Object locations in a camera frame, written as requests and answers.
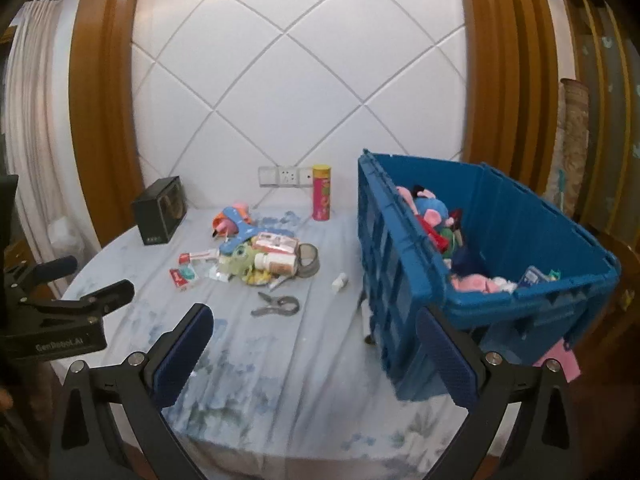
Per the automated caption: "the green frog toy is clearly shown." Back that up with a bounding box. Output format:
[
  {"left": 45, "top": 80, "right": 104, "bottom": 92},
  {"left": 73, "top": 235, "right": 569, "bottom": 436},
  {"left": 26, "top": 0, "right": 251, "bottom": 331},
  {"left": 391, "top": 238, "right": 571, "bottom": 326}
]
[{"left": 229, "top": 244, "right": 257, "bottom": 275}]

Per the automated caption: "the white curtain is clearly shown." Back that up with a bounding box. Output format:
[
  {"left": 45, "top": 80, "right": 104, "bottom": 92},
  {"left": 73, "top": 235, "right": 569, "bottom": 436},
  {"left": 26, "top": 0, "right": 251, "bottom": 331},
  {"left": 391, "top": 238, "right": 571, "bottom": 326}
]
[{"left": 2, "top": 0, "right": 101, "bottom": 256}]

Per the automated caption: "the grey tape roll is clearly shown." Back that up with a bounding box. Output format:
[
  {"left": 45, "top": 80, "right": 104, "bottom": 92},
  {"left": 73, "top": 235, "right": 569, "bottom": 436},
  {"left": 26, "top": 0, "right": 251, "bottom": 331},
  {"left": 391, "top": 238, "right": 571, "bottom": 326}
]
[{"left": 294, "top": 243, "right": 321, "bottom": 278}]

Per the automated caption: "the white bottle orange cap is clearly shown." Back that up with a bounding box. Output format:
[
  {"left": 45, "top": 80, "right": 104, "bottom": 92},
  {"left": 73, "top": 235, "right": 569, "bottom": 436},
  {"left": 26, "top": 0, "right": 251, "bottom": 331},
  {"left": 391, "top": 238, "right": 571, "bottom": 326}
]
[{"left": 253, "top": 252, "right": 299, "bottom": 276}]

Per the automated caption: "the red green packet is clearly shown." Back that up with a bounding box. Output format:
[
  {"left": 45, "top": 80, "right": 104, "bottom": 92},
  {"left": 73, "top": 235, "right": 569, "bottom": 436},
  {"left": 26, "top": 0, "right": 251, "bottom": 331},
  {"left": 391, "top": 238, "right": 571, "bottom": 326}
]
[{"left": 168, "top": 266, "right": 199, "bottom": 289}]

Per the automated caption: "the pink blue pig plush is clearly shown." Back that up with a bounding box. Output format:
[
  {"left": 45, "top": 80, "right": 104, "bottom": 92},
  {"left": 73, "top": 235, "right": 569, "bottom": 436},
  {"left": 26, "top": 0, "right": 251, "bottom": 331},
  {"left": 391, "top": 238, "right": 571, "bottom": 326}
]
[{"left": 396, "top": 185, "right": 449, "bottom": 227}]

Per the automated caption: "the wooden wall pillar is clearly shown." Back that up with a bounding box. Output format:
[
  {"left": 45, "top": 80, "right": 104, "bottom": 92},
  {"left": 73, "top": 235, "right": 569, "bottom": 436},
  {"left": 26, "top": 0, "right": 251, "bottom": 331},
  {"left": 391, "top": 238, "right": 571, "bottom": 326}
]
[
  {"left": 455, "top": 0, "right": 560, "bottom": 193},
  {"left": 67, "top": 0, "right": 151, "bottom": 241}
]

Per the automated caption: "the flat pink white box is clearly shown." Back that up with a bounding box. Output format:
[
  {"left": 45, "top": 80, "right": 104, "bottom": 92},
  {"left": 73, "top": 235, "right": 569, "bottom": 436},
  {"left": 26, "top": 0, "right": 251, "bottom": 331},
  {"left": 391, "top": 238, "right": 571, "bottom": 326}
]
[{"left": 251, "top": 233, "right": 300, "bottom": 257}]

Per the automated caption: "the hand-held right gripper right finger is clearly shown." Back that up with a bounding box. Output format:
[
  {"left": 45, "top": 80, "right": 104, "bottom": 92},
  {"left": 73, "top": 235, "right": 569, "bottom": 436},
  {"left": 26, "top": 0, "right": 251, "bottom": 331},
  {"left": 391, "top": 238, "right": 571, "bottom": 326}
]
[{"left": 415, "top": 305, "right": 582, "bottom": 480}]

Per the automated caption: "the pink paper sheet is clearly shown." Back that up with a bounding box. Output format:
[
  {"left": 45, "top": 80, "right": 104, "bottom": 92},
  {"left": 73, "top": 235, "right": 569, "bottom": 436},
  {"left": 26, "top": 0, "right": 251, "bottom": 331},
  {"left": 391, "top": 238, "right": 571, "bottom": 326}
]
[{"left": 531, "top": 342, "right": 581, "bottom": 382}]

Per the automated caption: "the blue white box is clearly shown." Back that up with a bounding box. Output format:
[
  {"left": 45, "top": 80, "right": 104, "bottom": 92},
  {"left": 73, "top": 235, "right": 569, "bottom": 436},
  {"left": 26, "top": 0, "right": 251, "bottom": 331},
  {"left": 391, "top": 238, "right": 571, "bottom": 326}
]
[{"left": 521, "top": 265, "right": 549, "bottom": 289}]

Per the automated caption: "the red toothpaste tube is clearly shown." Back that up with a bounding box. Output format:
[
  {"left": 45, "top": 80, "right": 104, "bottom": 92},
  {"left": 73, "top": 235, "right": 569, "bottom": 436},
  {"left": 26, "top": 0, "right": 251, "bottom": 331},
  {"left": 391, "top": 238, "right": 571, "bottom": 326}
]
[{"left": 179, "top": 249, "right": 222, "bottom": 265}]

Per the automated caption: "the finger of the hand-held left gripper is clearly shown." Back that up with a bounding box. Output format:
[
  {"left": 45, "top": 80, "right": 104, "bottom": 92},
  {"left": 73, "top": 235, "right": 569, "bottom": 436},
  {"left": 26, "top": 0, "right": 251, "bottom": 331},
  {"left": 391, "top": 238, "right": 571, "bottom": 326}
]
[
  {"left": 6, "top": 255, "right": 79, "bottom": 294},
  {"left": 21, "top": 279, "right": 136, "bottom": 319}
]

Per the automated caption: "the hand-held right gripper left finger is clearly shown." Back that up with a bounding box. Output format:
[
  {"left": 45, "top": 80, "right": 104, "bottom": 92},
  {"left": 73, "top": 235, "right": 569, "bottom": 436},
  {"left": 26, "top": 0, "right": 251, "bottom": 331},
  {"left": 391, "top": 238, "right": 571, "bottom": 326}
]
[{"left": 48, "top": 302, "right": 215, "bottom": 480}]

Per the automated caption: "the pink chips can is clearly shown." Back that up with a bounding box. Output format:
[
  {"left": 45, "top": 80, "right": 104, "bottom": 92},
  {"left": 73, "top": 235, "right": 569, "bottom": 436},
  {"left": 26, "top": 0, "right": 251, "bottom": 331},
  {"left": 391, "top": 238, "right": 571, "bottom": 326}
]
[{"left": 311, "top": 163, "right": 333, "bottom": 222}]

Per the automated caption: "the beige patterned rolled mat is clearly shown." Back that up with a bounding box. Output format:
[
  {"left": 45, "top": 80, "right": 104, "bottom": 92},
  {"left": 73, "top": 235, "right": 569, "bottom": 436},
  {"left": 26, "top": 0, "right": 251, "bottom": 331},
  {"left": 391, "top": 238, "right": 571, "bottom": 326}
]
[{"left": 547, "top": 78, "right": 592, "bottom": 206}]

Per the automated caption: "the red plush toy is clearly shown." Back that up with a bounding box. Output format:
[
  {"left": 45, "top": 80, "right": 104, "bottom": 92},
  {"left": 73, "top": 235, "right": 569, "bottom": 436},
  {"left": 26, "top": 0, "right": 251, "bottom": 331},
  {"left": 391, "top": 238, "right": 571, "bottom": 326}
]
[{"left": 424, "top": 208, "right": 465, "bottom": 259}]

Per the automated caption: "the orange pink plush toy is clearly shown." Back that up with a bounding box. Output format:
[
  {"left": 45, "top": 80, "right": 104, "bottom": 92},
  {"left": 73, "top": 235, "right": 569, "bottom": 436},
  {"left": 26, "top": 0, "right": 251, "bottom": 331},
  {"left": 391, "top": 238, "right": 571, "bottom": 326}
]
[{"left": 211, "top": 203, "right": 257, "bottom": 239}]

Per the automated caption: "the blue plastic crate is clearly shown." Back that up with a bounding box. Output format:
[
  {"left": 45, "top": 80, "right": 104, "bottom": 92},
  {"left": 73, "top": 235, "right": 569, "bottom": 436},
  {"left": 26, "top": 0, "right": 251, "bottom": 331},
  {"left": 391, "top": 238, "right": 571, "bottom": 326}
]
[{"left": 357, "top": 149, "right": 622, "bottom": 402}]

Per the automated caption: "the black speaker box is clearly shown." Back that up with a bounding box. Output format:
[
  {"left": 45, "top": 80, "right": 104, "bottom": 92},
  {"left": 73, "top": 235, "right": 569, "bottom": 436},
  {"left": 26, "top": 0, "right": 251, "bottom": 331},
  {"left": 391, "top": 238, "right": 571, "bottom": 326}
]
[{"left": 131, "top": 176, "right": 189, "bottom": 246}]

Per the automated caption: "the blue floral tablecloth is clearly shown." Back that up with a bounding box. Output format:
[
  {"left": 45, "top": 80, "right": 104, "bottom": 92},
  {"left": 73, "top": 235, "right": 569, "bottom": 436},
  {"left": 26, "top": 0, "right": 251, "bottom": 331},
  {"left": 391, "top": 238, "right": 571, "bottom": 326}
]
[{"left": 57, "top": 205, "right": 476, "bottom": 461}]

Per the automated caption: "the dark grey spring clamp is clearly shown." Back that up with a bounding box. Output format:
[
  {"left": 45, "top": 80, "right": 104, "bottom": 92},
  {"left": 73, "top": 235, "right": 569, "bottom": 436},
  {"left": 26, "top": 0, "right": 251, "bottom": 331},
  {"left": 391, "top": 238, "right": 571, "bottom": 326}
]
[{"left": 251, "top": 291, "right": 301, "bottom": 319}]

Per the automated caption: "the wooden slatted screen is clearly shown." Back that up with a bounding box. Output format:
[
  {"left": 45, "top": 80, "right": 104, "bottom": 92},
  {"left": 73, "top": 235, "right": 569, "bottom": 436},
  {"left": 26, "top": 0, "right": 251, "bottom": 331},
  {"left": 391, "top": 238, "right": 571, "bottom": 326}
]
[{"left": 559, "top": 0, "right": 640, "bottom": 241}]

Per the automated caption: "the pink pig plush toy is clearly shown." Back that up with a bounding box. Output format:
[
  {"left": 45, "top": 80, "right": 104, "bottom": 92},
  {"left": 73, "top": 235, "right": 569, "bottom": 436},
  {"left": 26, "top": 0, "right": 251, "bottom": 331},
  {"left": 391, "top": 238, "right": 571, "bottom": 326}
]
[{"left": 450, "top": 273, "right": 501, "bottom": 295}]

